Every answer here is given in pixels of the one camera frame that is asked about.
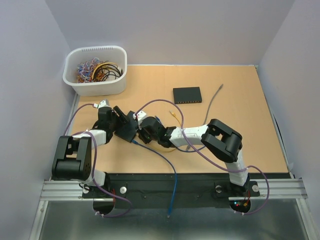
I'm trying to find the purple camera cable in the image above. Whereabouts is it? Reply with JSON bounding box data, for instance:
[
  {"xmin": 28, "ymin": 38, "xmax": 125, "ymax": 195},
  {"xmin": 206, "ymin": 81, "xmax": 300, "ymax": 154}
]
[
  {"xmin": 136, "ymin": 99, "xmax": 271, "ymax": 216},
  {"xmin": 64, "ymin": 102, "xmax": 133, "ymax": 219}
]

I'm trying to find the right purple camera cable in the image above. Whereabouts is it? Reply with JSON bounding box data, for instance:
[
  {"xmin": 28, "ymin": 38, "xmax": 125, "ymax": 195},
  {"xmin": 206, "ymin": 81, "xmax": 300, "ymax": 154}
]
[{"xmin": 136, "ymin": 99, "xmax": 271, "ymax": 216}]

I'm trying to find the yellow ethernet cable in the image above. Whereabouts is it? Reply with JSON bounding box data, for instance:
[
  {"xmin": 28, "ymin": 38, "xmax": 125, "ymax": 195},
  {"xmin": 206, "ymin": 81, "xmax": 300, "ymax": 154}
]
[{"xmin": 149, "ymin": 109, "xmax": 185, "ymax": 153}]

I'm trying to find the long blue ethernet cable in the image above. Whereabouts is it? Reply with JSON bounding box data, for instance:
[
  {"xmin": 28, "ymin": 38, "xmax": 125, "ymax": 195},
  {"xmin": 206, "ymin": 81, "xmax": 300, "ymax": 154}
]
[{"xmin": 131, "ymin": 139, "xmax": 178, "ymax": 219}]

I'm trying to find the black network switch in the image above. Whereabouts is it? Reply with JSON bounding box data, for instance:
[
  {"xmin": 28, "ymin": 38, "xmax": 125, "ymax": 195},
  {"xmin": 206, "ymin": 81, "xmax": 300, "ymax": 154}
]
[
  {"xmin": 172, "ymin": 86, "xmax": 202, "ymax": 105},
  {"xmin": 114, "ymin": 110, "xmax": 138, "ymax": 143}
]

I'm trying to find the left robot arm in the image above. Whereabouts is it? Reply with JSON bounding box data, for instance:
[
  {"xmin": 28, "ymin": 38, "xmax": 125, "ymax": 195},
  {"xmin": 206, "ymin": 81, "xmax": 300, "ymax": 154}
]
[{"xmin": 51, "ymin": 102, "xmax": 130, "ymax": 197}]

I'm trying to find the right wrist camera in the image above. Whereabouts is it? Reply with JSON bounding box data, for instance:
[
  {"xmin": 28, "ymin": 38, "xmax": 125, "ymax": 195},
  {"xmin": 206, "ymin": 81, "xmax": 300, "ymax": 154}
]
[{"xmin": 132, "ymin": 110, "xmax": 147, "ymax": 126}]

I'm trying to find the aluminium frame rail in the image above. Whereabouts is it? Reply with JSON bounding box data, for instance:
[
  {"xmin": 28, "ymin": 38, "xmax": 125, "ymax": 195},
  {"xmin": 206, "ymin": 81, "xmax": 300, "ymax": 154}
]
[{"xmin": 28, "ymin": 99, "xmax": 320, "ymax": 240}]

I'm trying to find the short blue ethernet cable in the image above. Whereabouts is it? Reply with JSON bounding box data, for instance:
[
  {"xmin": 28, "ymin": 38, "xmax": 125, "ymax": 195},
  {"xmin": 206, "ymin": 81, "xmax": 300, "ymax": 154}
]
[{"xmin": 154, "ymin": 115, "xmax": 208, "ymax": 153}]

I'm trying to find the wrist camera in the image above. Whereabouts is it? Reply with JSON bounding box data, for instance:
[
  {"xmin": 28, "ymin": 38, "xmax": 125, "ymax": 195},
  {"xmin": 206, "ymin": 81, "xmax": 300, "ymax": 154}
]
[
  {"xmin": 93, "ymin": 99, "xmax": 110, "ymax": 109},
  {"xmin": 132, "ymin": 110, "xmax": 147, "ymax": 126}
]

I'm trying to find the white plastic bin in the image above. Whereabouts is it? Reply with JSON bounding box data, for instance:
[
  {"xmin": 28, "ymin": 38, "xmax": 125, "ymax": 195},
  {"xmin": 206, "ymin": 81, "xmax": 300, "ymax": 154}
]
[{"xmin": 62, "ymin": 45, "xmax": 128, "ymax": 97}]

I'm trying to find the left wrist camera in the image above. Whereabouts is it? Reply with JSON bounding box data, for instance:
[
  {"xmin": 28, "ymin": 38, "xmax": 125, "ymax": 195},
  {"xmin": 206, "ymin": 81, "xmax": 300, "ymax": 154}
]
[{"xmin": 93, "ymin": 99, "xmax": 110, "ymax": 109}]

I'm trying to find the bundle of coloured wires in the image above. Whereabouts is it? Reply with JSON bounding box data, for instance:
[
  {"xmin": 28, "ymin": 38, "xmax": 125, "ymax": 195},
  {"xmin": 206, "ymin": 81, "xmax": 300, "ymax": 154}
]
[{"xmin": 74, "ymin": 57, "xmax": 123, "ymax": 84}]

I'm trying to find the grey ethernet cable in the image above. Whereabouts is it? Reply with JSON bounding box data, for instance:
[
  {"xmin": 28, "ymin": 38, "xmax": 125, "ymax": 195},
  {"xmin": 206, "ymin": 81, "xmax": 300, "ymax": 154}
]
[{"xmin": 186, "ymin": 83, "xmax": 224, "ymax": 151}]

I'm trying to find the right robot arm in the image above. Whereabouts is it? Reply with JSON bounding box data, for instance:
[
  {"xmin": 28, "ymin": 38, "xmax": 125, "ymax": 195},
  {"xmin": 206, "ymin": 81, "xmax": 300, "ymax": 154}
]
[{"xmin": 137, "ymin": 116, "xmax": 250, "ymax": 195}]

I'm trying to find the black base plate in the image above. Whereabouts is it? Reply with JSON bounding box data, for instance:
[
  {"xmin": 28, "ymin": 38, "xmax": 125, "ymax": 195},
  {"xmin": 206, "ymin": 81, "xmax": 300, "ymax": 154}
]
[{"xmin": 82, "ymin": 173, "xmax": 260, "ymax": 215}]

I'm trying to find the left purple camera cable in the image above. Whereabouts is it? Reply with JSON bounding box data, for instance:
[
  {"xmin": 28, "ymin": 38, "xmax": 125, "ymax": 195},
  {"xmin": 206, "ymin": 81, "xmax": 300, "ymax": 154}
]
[{"xmin": 64, "ymin": 102, "xmax": 133, "ymax": 219}]

